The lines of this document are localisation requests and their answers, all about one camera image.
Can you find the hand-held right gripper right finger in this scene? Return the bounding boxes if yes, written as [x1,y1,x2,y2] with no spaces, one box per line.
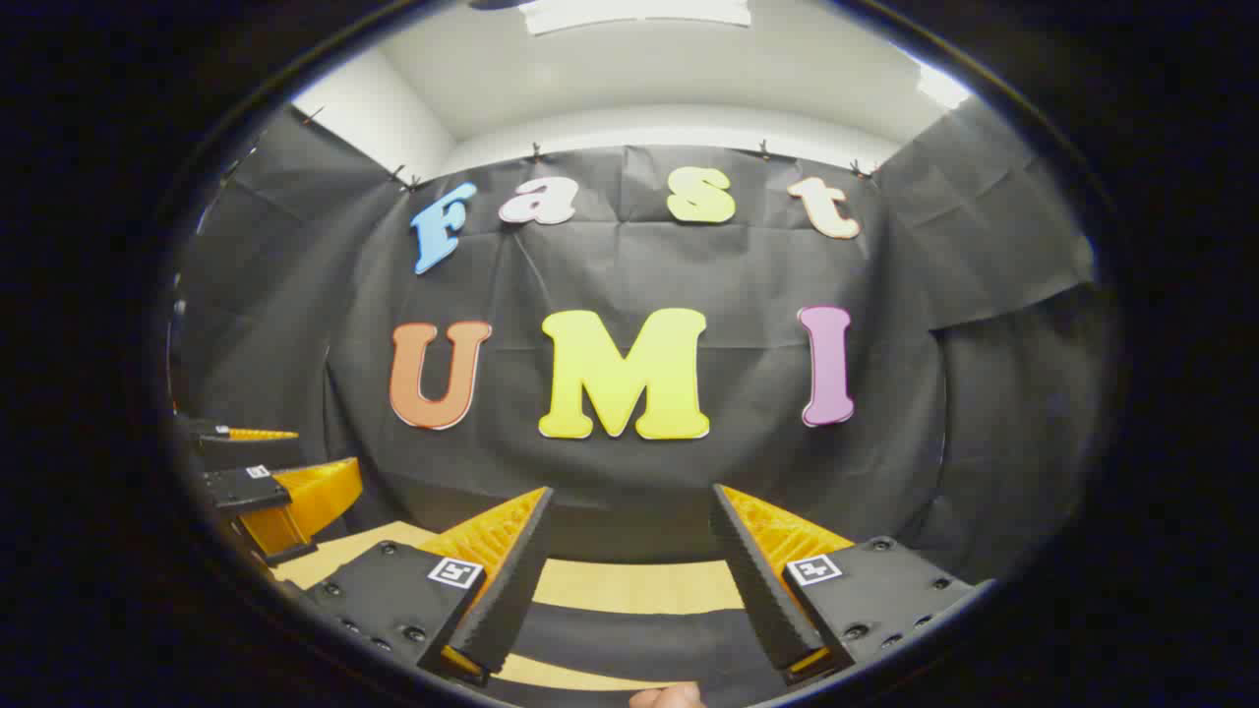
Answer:
[709,482,977,687]

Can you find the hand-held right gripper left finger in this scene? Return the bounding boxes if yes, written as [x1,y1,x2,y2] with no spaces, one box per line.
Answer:
[298,485,556,687]

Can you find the black jeans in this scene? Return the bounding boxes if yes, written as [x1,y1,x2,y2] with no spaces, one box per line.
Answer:
[511,602,788,694]

